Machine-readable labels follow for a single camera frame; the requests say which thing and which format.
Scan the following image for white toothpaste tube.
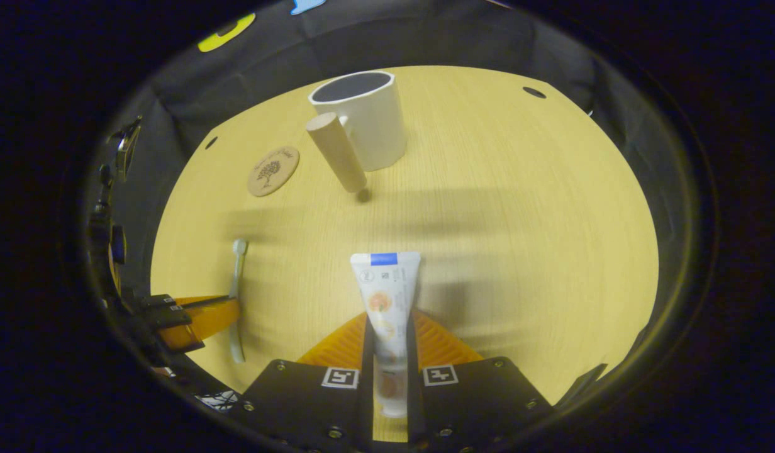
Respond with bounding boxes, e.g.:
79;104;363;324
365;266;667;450
350;252;422;419

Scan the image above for white cup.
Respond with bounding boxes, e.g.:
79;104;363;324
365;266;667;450
306;71;408;194

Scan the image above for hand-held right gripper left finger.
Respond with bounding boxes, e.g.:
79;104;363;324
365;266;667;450
240;311;376;450

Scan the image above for pale green toothbrush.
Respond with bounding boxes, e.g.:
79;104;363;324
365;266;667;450
229;238;248;364

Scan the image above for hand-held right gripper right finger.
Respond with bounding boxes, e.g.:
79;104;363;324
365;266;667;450
405;308;555;450

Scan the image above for round wooden coaster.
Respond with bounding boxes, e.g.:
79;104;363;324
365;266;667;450
247;146;300;198

